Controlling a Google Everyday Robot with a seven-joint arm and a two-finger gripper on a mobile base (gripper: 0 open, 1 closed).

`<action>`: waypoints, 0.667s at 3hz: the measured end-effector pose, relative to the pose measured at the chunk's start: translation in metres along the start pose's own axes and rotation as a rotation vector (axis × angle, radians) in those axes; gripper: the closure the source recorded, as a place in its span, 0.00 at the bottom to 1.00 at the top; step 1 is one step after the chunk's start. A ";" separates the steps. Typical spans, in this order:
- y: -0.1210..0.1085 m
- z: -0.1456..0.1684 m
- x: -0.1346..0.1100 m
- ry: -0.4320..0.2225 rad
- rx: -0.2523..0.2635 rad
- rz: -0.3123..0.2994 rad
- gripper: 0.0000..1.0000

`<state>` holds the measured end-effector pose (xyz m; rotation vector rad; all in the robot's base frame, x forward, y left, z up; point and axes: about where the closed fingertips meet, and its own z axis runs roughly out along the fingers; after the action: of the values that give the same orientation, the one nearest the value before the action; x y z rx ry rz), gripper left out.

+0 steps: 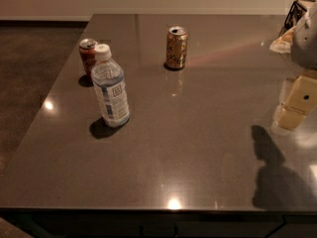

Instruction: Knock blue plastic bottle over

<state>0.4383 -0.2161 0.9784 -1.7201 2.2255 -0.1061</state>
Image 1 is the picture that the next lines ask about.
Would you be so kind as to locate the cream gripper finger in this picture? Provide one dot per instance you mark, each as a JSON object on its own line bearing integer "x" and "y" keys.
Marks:
{"x": 297, "y": 99}

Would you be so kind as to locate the clear blue-label plastic bottle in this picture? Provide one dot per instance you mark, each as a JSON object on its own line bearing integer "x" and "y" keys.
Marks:
{"x": 110, "y": 87}

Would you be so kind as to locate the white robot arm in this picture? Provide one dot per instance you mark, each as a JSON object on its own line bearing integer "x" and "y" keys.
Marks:
{"x": 298, "y": 38}

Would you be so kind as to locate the crumpled paper bag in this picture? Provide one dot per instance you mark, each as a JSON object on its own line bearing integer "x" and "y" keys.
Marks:
{"x": 282, "y": 44}

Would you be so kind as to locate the gold soda can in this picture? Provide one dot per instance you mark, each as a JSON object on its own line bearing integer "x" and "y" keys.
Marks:
{"x": 176, "y": 47}

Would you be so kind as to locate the red soda can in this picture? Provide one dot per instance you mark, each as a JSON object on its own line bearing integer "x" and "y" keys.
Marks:
{"x": 87, "y": 54}

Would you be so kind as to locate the black wire basket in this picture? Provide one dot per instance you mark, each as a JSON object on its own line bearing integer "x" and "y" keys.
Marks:
{"x": 296, "y": 11}

